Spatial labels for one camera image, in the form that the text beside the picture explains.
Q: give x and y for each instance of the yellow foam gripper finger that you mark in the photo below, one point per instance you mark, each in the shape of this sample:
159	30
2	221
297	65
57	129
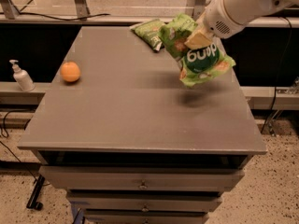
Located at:
199	39

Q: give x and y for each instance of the green rice chip bag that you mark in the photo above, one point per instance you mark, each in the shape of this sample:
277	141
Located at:
196	66

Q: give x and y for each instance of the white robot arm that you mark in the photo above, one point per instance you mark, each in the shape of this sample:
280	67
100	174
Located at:
225	18

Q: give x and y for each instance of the green jalapeno chip bag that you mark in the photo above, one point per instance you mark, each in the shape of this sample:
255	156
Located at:
148	31

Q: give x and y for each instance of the grey drawer cabinet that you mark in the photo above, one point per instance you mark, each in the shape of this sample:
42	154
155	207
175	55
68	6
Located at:
130	144

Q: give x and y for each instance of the orange fruit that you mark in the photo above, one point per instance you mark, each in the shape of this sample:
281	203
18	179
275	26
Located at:
70	72

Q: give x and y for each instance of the white pump bottle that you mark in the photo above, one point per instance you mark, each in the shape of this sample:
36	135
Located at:
22	77

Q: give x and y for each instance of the black floor stand foot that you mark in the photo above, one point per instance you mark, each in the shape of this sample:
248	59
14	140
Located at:
33	202

